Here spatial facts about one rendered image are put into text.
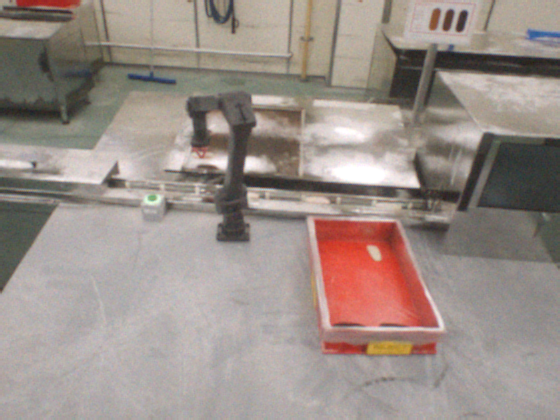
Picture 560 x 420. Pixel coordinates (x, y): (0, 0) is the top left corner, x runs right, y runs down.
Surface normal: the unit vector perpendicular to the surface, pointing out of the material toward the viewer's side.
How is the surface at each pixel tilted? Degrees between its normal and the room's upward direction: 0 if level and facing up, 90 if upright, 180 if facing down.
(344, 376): 0
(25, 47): 90
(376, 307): 0
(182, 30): 90
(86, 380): 0
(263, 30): 90
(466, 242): 90
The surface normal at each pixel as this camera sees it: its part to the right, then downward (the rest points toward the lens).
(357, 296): 0.04, -0.84
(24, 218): -0.06, 0.55
